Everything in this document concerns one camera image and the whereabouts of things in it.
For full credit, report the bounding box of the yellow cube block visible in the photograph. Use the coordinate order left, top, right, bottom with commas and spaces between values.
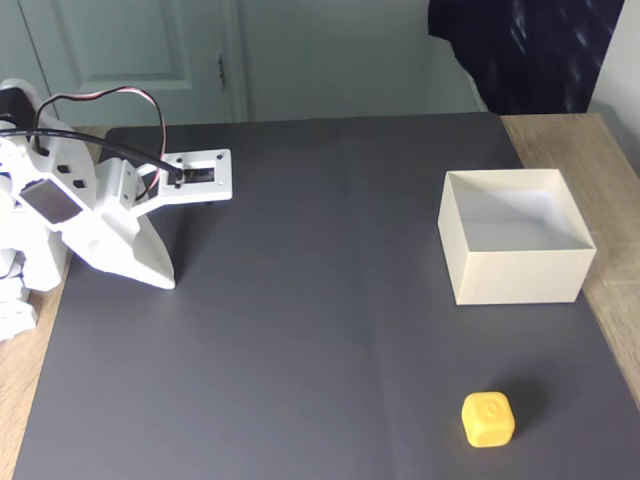
460, 390, 516, 448

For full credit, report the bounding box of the white open box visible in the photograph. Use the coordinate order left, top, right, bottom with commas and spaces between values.
438, 168, 598, 307

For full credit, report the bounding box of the dark hanging cloth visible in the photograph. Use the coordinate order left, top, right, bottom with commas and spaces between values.
427, 0, 626, 116

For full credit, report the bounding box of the black camera cable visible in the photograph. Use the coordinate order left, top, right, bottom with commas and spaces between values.
0, 128, 187, 189

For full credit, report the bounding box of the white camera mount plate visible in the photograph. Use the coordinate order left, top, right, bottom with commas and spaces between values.
94, 148, 234, 216

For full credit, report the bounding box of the red black white servo cable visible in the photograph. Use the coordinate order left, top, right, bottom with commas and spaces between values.
32, 85, 168, 201

